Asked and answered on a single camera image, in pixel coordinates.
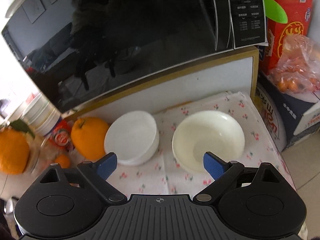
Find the plastic bag of fruit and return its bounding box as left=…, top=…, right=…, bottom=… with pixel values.
left=267, top=34, right=319, bottom=94

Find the Ganten water carton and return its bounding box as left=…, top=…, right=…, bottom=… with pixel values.
left=255, top=73, right=319, bottom=152

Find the cream bowl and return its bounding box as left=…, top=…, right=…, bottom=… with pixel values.
left=172, top=111, right=245, bottom=173

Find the large orange on jar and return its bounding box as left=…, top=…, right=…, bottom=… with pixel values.
left=1, top=119, right=35, bottom=175

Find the black microwave oven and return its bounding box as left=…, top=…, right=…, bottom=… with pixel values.
left=1, top=0, right=266, bottom=112

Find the white ceramic bowl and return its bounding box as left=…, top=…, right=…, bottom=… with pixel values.
left=104, top=111, right=159, bottom=166

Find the red gift box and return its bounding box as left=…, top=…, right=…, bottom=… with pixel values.
left=259, top=0, right=313, bottom=75

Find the stack of white cups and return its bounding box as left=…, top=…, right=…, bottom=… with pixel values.
left=22, top=93, right=61, bottom=137

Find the large orange on table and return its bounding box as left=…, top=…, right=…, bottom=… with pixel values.
left=71, top=117, right=109, bottom=161

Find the cherry print tablecloth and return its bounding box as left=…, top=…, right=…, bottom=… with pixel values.
left=69, top=90, right=307, bottom=240

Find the white gold-edged stand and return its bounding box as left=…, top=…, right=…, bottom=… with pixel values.
left=63, top=46, right=259, bottom=122

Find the red can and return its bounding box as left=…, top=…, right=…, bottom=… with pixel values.
left=49, top=119, right=74, bottom=152

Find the glass jar of tangerines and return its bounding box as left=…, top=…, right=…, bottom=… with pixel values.
left=24, top=127, right=73, bottom=176

